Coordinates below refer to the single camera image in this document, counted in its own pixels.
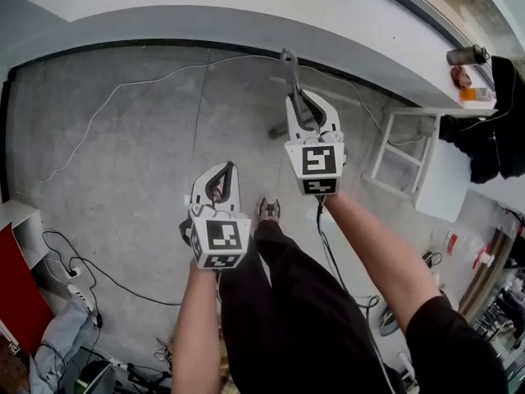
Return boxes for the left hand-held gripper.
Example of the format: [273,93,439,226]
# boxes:
[178,160,253,271]

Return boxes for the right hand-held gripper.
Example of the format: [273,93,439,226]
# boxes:
[284,88,349,197]

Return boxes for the person's right forearm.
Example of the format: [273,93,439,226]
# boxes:
[322,192,443,337]

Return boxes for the person's left forearm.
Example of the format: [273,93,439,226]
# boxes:
[171,258,226,394]

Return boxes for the person's shoe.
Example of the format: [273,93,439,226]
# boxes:
[255,194,283,224]

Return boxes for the person's black trousers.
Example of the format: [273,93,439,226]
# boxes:
[220,219,395,394]

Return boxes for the white chair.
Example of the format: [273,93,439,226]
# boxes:
[370,108,473,224]

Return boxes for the pink object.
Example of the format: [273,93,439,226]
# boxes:
[450,65,473,89]

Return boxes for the grey metal flask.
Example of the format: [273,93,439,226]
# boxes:
[445,44,491,67]

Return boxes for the orange bottle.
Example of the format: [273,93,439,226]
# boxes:
[459,85,498,103]

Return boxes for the black jacket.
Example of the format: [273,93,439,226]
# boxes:
[437,54,525,185]

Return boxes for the white table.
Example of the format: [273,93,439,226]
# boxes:
[0,198,47,271]

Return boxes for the red cabinet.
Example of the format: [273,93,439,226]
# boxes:
[0,219,57,356]

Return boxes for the brown board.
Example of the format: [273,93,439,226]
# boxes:
[458,227,514,316]

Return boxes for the person's black shirt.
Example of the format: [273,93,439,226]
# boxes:
[403,295,510,394]

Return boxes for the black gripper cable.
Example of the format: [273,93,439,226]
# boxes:
[314,194,389,371]

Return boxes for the white floor cable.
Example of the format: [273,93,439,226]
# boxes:
[16,53,427,197]

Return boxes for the black floor cable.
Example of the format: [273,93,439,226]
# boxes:
[40,229,185,308]

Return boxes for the tangle of black cables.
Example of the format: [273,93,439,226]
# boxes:
[421,250,443,269]

